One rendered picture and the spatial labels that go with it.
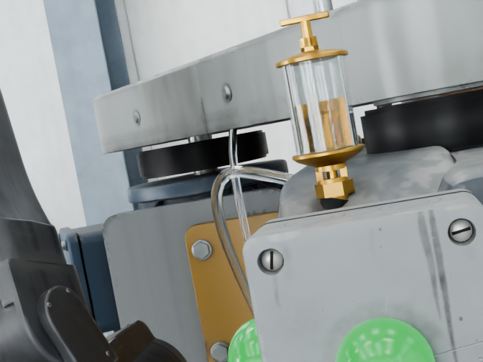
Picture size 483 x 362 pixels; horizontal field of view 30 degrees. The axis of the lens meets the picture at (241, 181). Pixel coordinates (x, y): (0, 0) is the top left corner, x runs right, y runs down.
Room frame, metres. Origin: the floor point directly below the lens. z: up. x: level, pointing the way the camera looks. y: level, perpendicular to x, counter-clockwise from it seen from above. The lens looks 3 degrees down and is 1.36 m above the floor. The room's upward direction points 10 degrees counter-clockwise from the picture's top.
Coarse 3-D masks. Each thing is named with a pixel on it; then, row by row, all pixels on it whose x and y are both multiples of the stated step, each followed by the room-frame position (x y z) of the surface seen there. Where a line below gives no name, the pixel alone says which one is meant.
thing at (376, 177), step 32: (352, 160) 0.43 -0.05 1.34; (384, 160) 0.38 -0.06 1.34; (416, 160) 0.37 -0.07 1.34; (448, 160) 0.36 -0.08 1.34; (480, 160) 0.34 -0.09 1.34; (288, 192) 0.37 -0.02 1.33; (352, 192) 0.35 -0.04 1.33; (384, 192) 0.35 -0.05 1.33; (416, 192) 0.34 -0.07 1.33; (480, 192) 0.32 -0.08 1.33
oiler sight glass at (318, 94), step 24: (288, 72) 0.35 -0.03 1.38; (312, 72) 0.34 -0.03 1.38; (336, 72) 0.35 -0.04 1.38; (288, 96) 0.35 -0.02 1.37; (312, 96) 0.34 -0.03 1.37; (336, 96) 0.34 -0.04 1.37; (312, 120) 0.34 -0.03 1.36; (336, 120) 0.34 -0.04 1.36; (312, 144) 0.34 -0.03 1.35; (336, 144) 0.34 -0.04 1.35
